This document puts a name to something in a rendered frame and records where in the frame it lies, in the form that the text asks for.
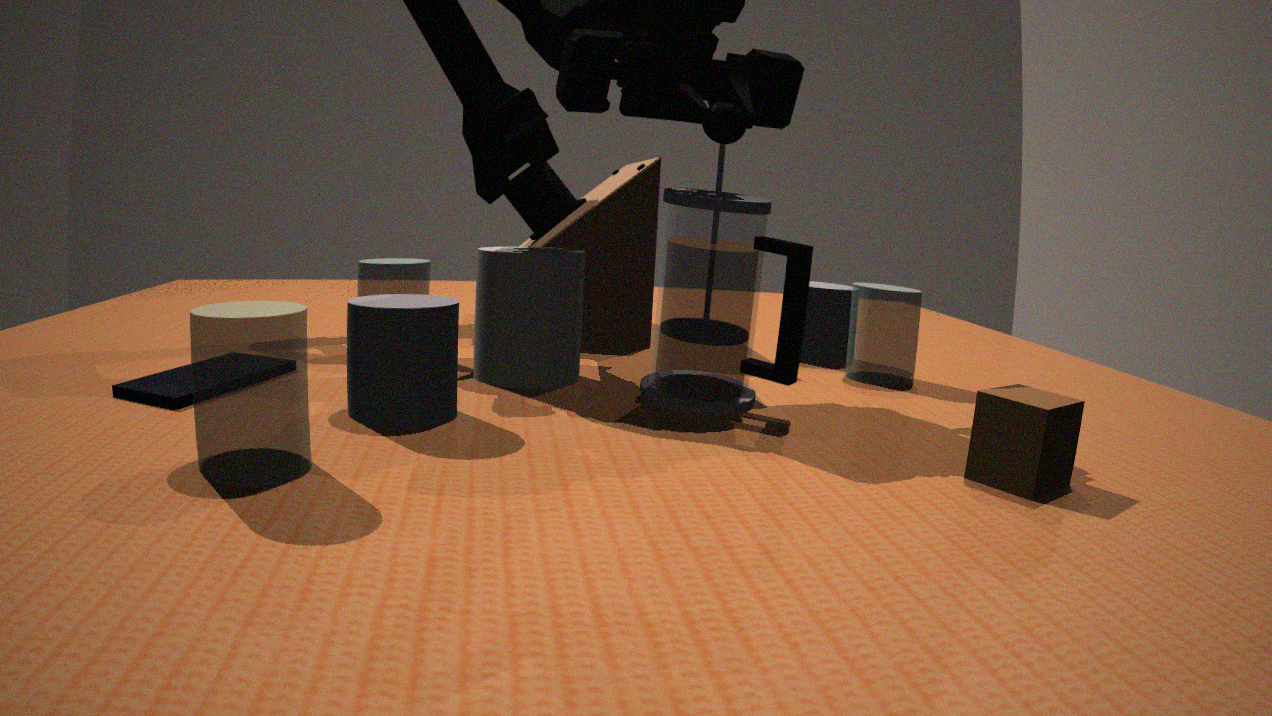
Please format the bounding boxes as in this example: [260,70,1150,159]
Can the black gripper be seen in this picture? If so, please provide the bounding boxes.
[556,22,805,128]

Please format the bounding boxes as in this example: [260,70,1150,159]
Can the glass french press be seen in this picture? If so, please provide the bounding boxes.
[640,102,813,415]

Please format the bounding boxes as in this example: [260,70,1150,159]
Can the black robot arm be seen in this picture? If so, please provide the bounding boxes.
[402,0,745,240]

